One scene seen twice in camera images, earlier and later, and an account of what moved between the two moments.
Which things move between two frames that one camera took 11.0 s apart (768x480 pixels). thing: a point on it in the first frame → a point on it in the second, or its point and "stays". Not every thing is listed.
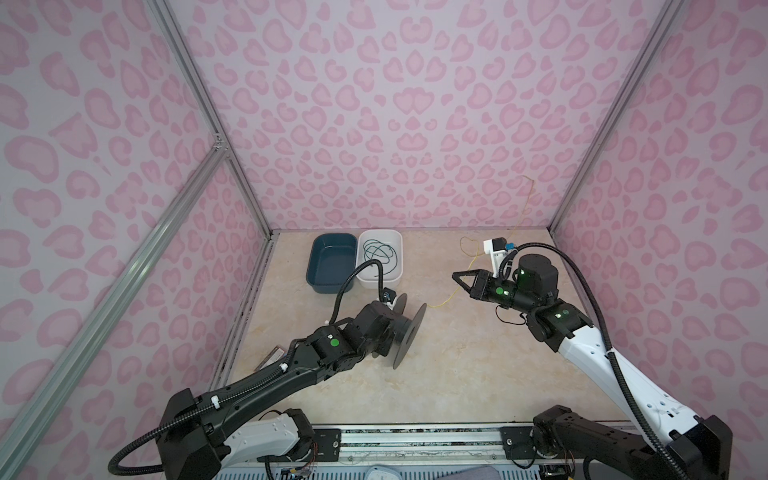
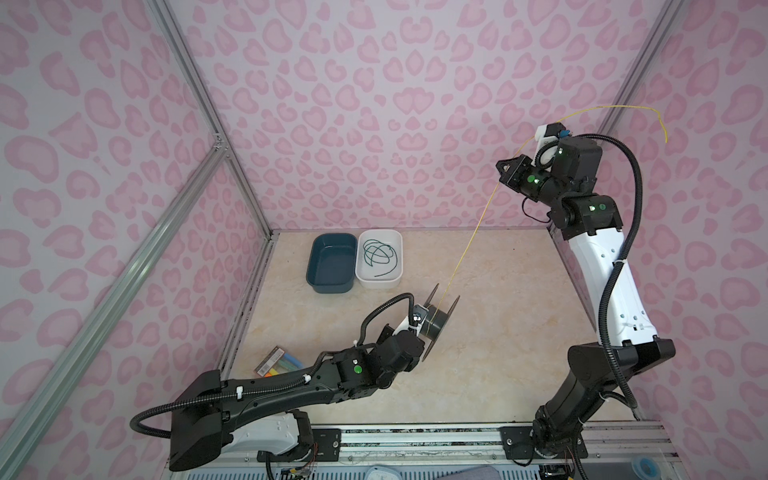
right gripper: x=481 y=287 → x=516 y=177
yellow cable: x=469 y=246 → x=500 y=178
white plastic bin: x=386 y=245 stays
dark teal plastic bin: x=332 y=260 stays
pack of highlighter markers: x=275 y=355 stays
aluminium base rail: x=356 y=445 stays
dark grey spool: x=405 y=329 → x=437 y=321
